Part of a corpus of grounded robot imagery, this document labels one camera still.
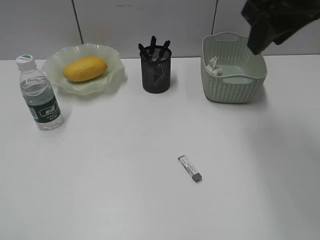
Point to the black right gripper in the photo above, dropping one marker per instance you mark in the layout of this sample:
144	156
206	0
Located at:
275	21

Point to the waste paper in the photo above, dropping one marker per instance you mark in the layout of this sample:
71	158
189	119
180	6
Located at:
213	68

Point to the black marker pen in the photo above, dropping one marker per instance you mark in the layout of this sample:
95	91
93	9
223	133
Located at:
144	52
164	48
152	46

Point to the yellow mango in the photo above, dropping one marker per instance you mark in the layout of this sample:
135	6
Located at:
85	69

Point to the clear water bottle green label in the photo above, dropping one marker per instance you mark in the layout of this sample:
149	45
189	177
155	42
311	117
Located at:
38	94

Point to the grey white eraser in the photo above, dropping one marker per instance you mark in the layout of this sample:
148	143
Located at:
158	75
190	168

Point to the pale green woven plastic basket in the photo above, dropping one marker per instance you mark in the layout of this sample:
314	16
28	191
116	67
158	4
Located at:
243	73

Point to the black mesh pen holder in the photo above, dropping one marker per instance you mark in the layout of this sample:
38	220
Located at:
147	65

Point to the pale green wavy glass plate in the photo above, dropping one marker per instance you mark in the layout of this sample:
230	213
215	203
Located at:
108	82

